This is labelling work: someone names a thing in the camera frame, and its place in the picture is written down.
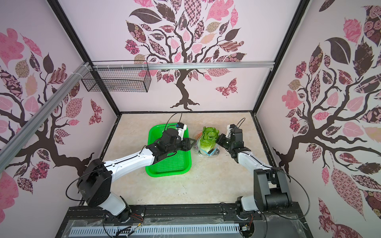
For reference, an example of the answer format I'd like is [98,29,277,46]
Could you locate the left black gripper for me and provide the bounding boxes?
[167,137,196,154]

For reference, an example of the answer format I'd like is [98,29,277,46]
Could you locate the clear zip top bag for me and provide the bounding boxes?
[195,128,220,158]

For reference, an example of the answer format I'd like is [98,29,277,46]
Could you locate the green plastic basket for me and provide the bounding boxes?
[145,124,192,178]

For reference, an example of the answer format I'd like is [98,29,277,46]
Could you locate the napa cabbage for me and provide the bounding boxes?
[198,127,219,153]

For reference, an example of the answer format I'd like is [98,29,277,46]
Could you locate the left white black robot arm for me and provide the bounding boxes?
[76,125,196,223]

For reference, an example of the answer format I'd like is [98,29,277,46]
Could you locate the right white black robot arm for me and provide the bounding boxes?
[216,124,292,212]

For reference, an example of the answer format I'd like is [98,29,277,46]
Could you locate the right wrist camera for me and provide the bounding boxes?
[226,124,236,138]

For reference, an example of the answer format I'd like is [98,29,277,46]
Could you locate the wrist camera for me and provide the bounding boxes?
[226,124,236,138]
[176,123,187,140]

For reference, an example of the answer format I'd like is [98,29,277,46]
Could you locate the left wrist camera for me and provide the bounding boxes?
[176,123,187,140]

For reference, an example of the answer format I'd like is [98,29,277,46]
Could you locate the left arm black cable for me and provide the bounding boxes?
[165,112,184,130]

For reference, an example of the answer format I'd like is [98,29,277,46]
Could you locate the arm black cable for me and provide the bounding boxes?
[165,112,184,130]
[235,117,311,221]

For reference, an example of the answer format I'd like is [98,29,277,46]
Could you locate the black wire wall basket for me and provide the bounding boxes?
[81,59,151,93]

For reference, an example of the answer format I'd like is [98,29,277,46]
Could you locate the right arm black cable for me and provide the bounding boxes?
[235,117,311,221]

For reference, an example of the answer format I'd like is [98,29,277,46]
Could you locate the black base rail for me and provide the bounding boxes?
[56,202,313,238]

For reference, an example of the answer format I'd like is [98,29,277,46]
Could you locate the white slotted cable duct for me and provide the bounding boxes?
[64,224,241,238]

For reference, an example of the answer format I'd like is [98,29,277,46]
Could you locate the aluminium rail back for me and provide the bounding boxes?
[92,61,275,70]

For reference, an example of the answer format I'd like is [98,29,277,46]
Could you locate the aluminium rail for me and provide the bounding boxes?
[1,62,91,172]
[92,61,275,70]

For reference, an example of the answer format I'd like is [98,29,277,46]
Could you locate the aluminium rail left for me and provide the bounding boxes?
[1,62,91,172]

